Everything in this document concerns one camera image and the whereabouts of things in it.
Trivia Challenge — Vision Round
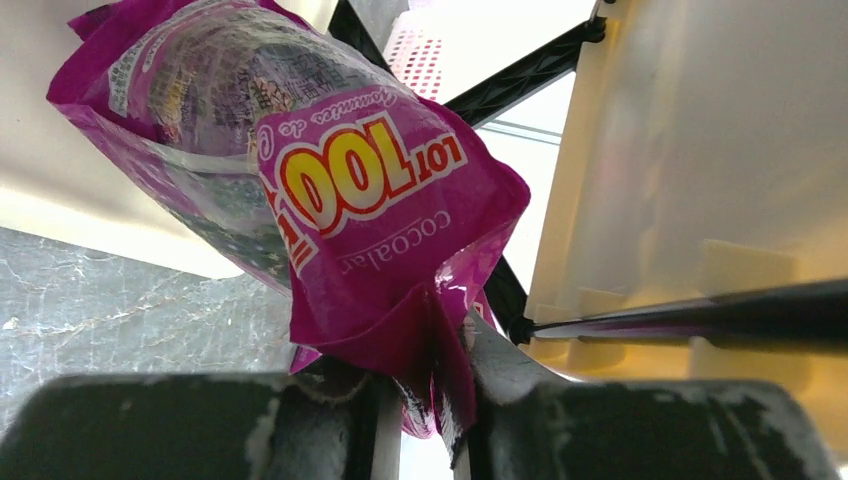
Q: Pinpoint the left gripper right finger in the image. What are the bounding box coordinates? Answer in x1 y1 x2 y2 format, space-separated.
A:
460 313 838 479

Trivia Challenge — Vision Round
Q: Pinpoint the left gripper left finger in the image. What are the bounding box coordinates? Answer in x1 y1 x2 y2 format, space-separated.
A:
1 357 385 479

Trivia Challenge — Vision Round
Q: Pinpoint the purple candy bag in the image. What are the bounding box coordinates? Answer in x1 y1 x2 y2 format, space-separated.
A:
46 1 530 451

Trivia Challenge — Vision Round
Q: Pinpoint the cream three-tier shelf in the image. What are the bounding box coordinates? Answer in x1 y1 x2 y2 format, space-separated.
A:
1 1 847 428

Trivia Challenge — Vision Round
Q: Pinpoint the white plastic basket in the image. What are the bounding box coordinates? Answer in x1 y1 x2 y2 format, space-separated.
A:
383 1 445 101

